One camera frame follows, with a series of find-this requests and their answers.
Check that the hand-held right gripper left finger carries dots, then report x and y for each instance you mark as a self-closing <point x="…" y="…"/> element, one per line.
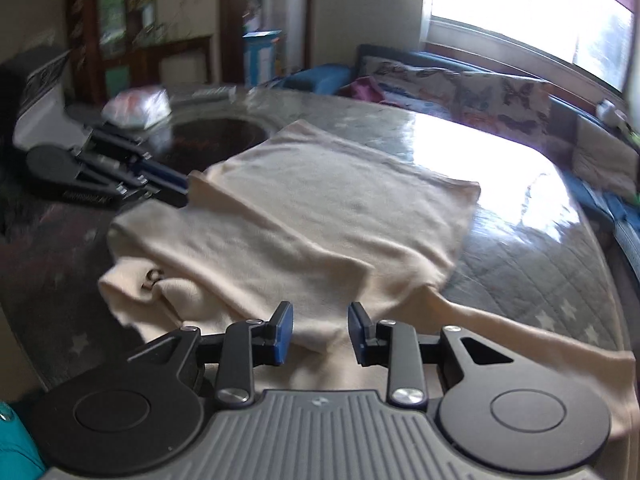
<point x="283" y="332"/>

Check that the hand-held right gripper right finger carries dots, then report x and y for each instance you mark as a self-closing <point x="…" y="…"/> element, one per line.
<point x="358" y="334"/>

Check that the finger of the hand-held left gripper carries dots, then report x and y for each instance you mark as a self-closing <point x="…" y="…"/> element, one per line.
<point x="160" y="170"/>
<point x="165" y="194"/>

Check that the cream sweatshirt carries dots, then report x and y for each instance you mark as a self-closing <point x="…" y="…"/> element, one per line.
<point x="325" y="220"/>

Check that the round black induction cooktop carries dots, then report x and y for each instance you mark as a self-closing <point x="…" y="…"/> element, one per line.
<point x="210" y="137"/>

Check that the soft tissue pack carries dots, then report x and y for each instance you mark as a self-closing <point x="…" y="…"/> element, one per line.
<point x="137" y="107"/>

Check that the grey remote control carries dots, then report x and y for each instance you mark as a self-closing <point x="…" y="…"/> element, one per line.
<point x="210" y="95"/>

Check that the wooden glass display cabinet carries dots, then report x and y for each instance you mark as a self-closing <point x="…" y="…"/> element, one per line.
<point x="130" y="30"/>

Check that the blue white box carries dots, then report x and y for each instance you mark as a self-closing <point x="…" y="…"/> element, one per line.
<point x="262" y="57"/>

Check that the blue sofa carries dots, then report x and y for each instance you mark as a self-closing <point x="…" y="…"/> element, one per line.
<point x="320" y="77"/>

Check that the pink cloth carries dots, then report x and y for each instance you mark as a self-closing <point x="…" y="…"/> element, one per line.
<point x="365" y="91"/>

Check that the wide butterfly print pillow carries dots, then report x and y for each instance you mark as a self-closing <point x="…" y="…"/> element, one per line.
<point x="415" y="85"/>

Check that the square butterfly print pillow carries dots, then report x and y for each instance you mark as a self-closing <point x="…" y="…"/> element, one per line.
<point x="510" y="102"/>

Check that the teal cloth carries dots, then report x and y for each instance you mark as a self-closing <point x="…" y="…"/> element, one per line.
<point x="17" y="440"/>

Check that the grey pillow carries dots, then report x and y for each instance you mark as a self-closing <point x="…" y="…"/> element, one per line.
<point x="600" y="157"/>

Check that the panda plush toy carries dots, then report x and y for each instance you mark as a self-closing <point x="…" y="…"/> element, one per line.
<point x="611" y="112"/>

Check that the window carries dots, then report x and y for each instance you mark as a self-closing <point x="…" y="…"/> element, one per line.
<point x="530" y="10"/>

